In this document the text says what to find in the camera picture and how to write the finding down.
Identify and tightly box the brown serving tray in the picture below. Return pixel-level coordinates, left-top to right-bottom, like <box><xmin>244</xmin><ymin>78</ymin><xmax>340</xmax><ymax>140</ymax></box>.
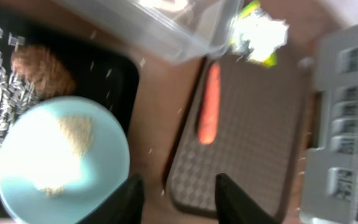
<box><xmin>166</xmin><ymin>45</ymin><xmax>310</xmax><ymax>222</ymax></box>

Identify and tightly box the clear plastic container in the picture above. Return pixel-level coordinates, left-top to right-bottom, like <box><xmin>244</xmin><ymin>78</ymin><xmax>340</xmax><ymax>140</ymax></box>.
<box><xmin>56</xmin><ymin>0</ymin><xmax>243</xmax><ymax>63</ymax></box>

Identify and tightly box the brown food scrap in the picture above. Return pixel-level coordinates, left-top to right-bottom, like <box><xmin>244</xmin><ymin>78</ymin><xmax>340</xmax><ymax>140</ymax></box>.
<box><xmin>11</xmin><ymin>45</ymin><xmax>76</xmax><ymax>99</ymax></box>

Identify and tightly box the orange carrot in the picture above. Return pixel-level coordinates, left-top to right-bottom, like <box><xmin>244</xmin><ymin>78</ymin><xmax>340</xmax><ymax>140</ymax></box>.
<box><xmin>198</xmin><ymin>62</ymin><xmax>221</xmax><ymax>145</ymax></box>

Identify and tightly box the black bin lid tray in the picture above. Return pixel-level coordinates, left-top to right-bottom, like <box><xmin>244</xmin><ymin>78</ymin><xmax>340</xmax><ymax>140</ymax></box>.
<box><xmin>0</xmin><ymin>9</ymin><xmax>140</xmax><ymax>218</ymax></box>

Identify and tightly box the small bowl with rice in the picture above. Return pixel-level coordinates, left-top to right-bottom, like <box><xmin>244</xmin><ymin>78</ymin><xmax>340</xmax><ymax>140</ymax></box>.
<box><xmin>0</xmin><ymin>96</ymin><xmax>130</xmax><ymax>223</ymax></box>

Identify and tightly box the white napkin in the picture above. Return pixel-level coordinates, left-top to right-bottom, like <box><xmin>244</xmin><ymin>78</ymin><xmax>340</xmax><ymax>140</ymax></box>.
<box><xmin>230</xmin><ymin>7</ymin><xmax>290</xmax><ymax>63</ymax></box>

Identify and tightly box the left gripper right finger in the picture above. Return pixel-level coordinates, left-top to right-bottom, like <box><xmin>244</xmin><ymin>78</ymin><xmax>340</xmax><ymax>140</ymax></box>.
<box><xmin>215</xmin><ymin>173</ymin><xmax>279</xmax><ymax>224</ymax></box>

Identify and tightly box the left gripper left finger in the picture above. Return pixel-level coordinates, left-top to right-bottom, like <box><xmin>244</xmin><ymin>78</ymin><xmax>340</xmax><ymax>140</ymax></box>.
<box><xmin>78</xmin><ymin>174</ymin><xmax>145</xmax><ymax>224</ymax></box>

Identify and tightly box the grey dishwasher rack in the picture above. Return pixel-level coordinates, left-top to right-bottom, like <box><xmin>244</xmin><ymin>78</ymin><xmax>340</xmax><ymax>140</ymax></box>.
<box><xmin>300</xmin><ymin>25</ymin><xmax>358</xmax><ymax>223</ymax></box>

